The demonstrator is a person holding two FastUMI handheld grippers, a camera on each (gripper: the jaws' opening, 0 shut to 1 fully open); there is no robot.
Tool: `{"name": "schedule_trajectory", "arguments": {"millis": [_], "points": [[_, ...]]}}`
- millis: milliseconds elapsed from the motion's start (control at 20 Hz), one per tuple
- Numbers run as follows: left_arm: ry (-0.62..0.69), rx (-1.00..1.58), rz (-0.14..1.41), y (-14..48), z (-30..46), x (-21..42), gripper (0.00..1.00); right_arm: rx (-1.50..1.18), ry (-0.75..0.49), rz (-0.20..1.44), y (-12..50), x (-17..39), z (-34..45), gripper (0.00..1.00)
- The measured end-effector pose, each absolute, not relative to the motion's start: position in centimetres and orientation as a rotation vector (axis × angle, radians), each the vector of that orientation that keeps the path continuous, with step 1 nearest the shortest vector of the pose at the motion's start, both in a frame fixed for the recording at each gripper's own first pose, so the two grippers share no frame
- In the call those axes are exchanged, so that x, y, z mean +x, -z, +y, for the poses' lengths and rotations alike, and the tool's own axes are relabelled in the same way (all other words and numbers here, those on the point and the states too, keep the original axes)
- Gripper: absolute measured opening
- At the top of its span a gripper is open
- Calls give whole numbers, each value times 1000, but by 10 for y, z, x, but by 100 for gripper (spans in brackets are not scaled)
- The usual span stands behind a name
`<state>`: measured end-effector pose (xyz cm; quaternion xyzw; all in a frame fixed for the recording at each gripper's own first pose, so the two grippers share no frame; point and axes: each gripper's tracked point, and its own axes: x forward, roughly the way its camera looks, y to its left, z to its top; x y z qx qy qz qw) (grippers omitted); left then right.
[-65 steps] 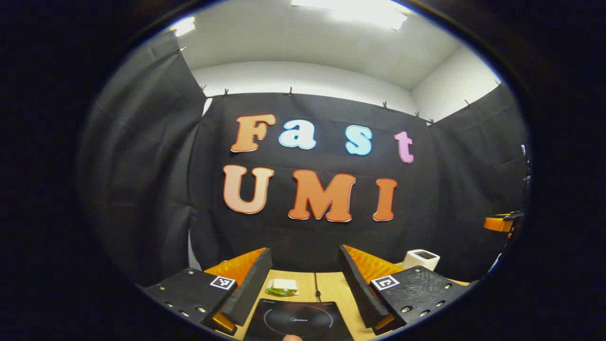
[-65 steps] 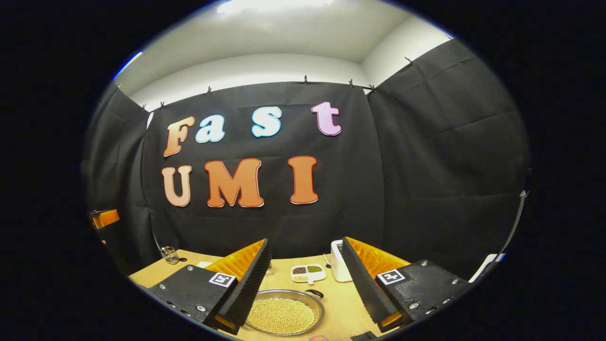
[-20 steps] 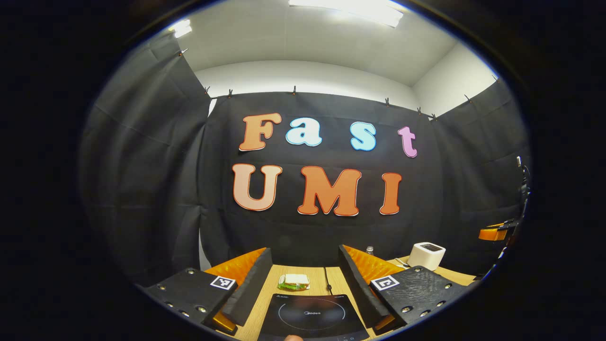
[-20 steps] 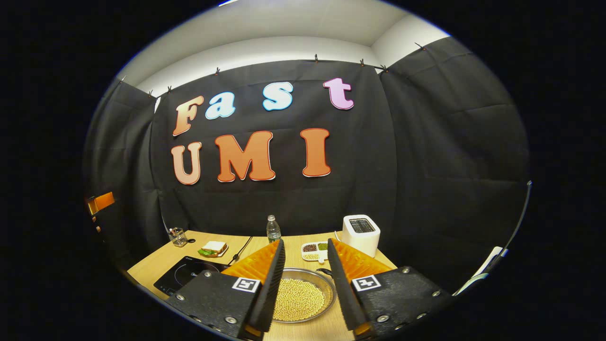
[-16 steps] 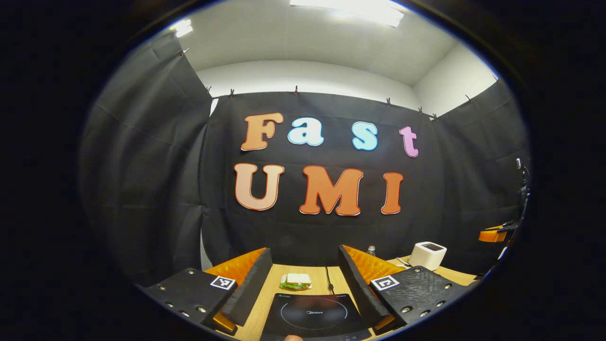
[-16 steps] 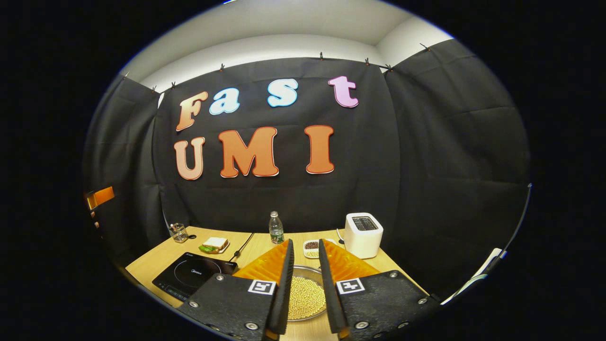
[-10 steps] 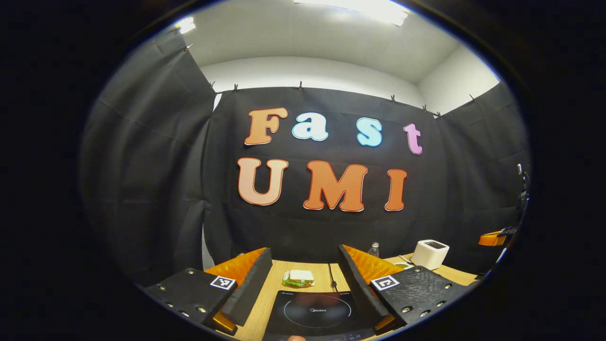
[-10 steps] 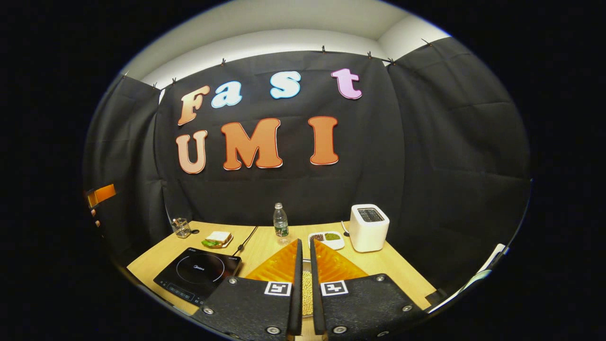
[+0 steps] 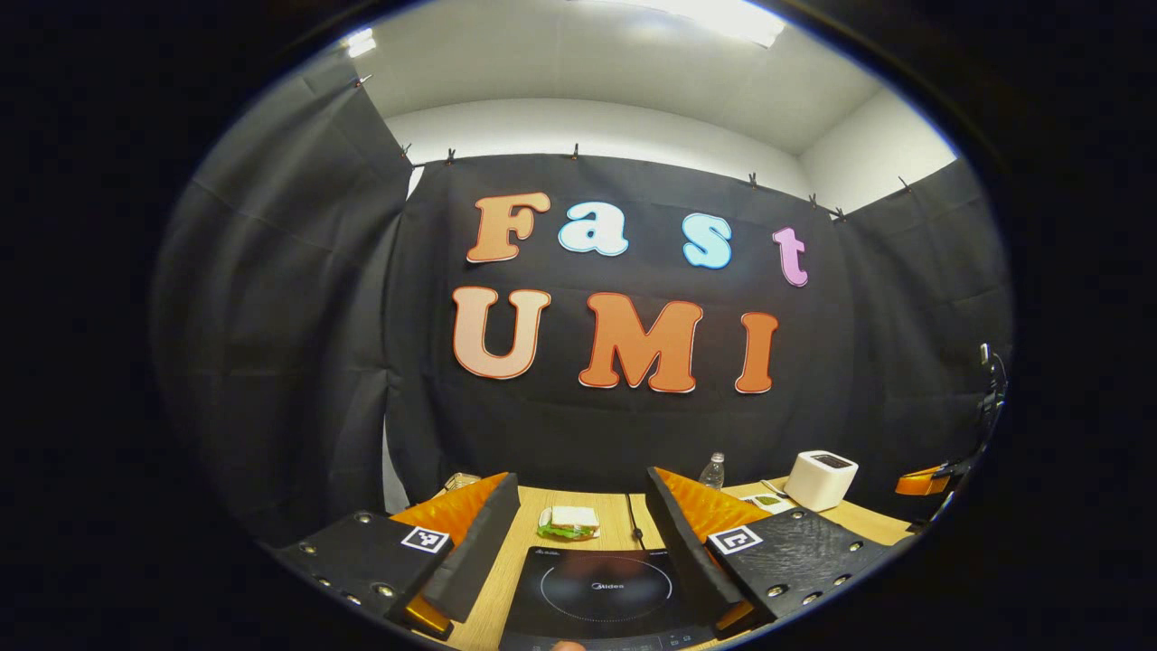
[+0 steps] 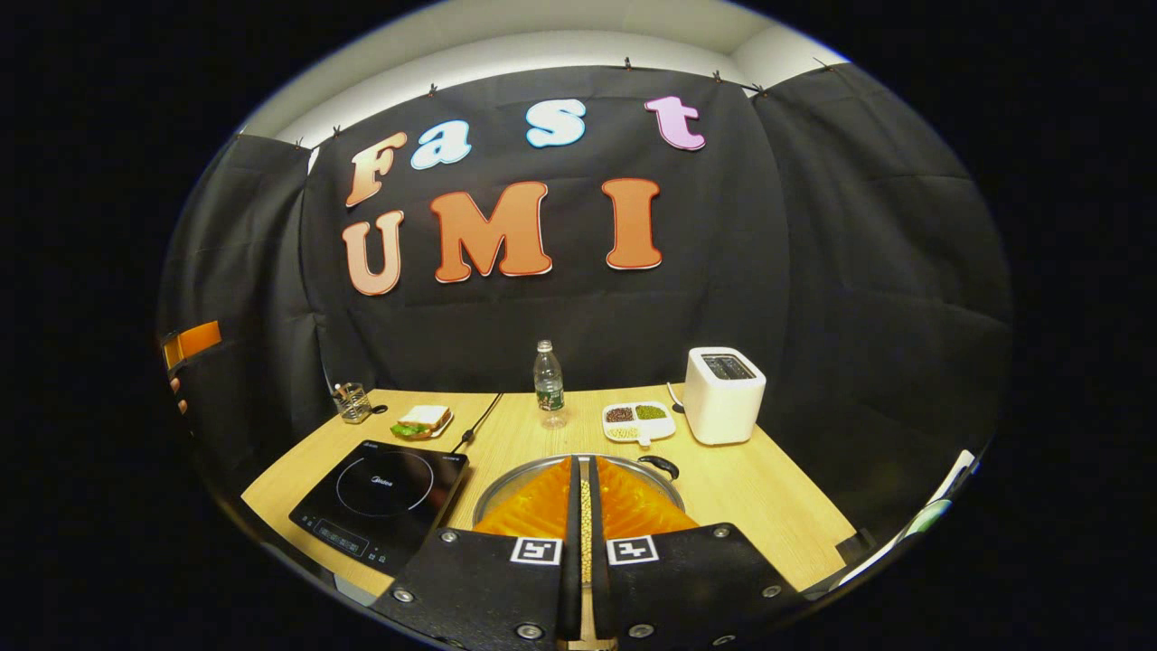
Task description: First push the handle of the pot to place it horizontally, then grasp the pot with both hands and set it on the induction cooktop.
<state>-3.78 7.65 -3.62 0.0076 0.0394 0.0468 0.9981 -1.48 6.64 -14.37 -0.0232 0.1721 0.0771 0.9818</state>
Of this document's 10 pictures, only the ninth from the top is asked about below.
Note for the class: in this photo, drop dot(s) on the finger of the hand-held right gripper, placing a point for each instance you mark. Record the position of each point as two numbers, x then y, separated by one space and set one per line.
920 480

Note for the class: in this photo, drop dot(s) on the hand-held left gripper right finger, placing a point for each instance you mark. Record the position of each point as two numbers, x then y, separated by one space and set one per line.
682 551

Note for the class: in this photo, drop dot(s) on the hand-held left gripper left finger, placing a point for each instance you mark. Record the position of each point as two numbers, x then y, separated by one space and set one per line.
484 551

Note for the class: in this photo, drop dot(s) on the black induction cooktop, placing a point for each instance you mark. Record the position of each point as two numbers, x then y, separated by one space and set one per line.
597 588

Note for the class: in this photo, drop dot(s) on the clear plastic water bottle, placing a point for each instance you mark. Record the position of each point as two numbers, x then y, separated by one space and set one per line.
712 472

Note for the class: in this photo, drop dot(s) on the white divided plate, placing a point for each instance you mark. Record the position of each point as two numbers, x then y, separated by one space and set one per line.
755 504

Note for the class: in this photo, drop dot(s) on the sandwich with lettuce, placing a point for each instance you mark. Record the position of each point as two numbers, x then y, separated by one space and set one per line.
572 518

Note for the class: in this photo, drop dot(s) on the white toaster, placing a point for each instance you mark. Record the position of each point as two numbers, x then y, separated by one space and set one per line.
818 484

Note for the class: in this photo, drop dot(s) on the black backdrop cloth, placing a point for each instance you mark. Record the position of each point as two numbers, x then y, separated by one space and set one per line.
362 316

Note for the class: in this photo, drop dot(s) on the ceiling light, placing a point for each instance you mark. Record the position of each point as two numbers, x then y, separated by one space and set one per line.
723 18

